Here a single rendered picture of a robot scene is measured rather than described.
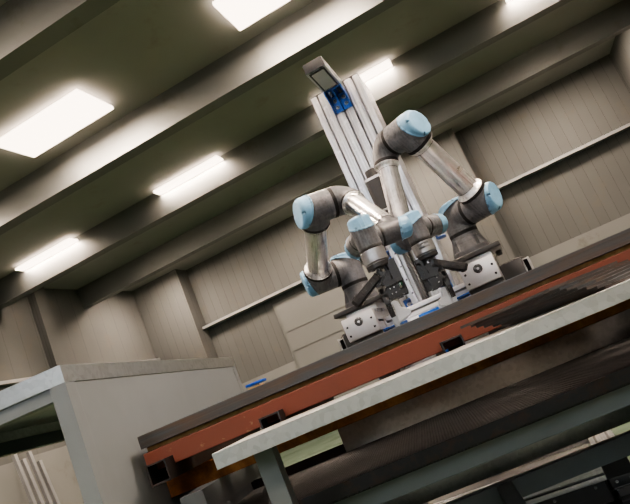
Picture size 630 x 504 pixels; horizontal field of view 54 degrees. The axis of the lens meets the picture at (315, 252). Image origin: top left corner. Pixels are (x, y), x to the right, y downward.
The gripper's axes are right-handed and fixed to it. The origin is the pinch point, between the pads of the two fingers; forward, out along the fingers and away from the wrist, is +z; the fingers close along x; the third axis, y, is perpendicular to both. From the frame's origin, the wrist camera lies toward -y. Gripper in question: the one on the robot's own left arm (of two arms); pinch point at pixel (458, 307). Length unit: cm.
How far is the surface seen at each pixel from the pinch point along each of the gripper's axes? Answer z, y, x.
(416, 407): 25.3, 26.4, -16.4
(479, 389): 27.8, 4.1, -16.3
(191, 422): 2, 74, 62
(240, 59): -364, 67, -431
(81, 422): -7, 91, 78
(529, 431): 33, 3, 60
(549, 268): 2, -17, 62
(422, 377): 12, 19, 94
